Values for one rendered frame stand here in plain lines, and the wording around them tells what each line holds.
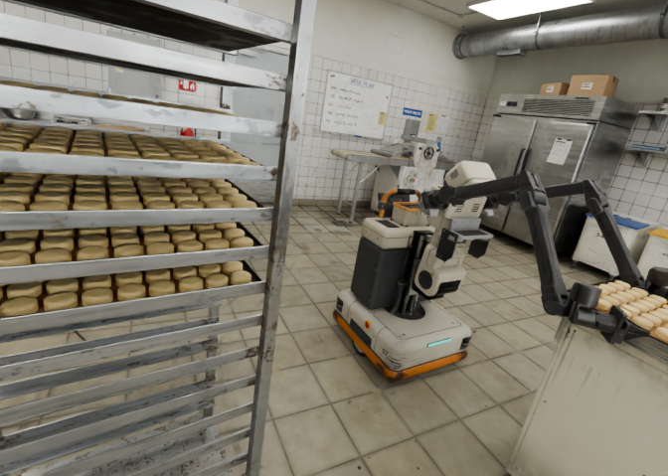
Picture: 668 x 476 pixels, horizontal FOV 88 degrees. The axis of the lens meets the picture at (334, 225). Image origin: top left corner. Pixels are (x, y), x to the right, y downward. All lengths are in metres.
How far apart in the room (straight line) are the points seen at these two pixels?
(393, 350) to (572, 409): 0.81
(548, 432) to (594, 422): 0.19
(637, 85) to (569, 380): 4.87
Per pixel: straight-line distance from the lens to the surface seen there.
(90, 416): 1.50
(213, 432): 1.61
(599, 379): 1.53
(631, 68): 6.12
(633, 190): 5.80
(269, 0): 5.07
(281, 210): 0.74
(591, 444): 1.63
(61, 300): 0.82
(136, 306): 0.78
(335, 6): 5.40
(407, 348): 1.99
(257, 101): 4.95
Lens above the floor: 1.36
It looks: 17 degrees down
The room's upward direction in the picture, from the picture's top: 9 degrees clockwise
